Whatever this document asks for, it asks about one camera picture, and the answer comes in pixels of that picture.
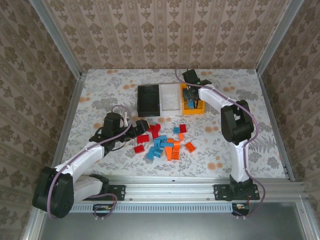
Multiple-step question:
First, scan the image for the orange plastic container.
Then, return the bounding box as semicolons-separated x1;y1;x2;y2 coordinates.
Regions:
179;82;206;116

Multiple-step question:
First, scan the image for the white plastic container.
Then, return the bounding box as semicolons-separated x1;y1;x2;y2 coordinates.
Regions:
159;83;183;116

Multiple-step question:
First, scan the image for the black plastic container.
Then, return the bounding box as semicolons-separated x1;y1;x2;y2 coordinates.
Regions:
136;84;161;118

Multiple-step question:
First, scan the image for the floral table cover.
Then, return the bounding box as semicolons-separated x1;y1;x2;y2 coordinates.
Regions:
57;68;288;180

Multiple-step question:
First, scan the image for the grey metal panel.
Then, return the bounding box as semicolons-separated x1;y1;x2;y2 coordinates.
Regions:
39;202;310;240

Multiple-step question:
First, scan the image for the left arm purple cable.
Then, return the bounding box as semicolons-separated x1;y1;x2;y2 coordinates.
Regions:
46;104;133;221

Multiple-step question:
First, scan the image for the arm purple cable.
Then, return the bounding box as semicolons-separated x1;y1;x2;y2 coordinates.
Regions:
46;104;133;221
174;68;266;221

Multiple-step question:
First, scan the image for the thin black camera cable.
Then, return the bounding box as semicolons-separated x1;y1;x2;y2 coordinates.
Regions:
106;138;135;153

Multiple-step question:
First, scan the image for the left aluminium table side rail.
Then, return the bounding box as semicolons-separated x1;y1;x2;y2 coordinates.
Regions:
47;71;88;183

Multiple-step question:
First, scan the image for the aluminium table side rail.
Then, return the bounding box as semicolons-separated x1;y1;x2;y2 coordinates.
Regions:
256;69;296;182
47;71;88;183

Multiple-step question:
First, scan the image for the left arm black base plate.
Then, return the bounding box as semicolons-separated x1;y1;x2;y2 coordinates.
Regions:
106;184;126;201

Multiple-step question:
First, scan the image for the wide aluminium base rail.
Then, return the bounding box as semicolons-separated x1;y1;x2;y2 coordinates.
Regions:
74;174;312;203

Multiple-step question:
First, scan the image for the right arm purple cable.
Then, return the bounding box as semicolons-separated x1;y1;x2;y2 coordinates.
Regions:
174;68;266;221

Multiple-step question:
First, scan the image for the grey slotted cable duct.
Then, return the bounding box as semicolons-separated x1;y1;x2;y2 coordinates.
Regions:
68;202;234;214

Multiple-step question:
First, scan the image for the black cable connector box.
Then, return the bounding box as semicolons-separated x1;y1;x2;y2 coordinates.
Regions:
92;203;114;214
231;202;251;215

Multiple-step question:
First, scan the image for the right aluminium table side rail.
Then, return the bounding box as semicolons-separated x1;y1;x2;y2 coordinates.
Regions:
256;69;296;182

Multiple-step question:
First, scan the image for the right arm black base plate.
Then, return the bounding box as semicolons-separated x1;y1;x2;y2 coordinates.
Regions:
213;184;260;202

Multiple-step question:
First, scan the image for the right aluminium frame post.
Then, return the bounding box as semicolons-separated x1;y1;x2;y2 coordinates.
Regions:
255;0;306;77

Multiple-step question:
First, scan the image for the aluminium frame post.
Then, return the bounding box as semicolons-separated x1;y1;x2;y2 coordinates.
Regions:
255;0;306;77
28;0;85;80

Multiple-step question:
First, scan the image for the left aluminium frame post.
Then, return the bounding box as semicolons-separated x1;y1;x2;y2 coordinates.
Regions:
28;0;85;80

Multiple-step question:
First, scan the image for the left lower aluminium frame rail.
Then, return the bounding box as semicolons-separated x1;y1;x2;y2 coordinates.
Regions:
21;207;47;240

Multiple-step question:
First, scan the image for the aluminium frame rail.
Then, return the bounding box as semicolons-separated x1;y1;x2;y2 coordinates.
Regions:
296;202;317;240
21;207;47;240

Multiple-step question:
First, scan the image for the right lower aluminium frame rail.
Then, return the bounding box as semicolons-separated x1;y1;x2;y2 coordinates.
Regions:
296;202;317;240

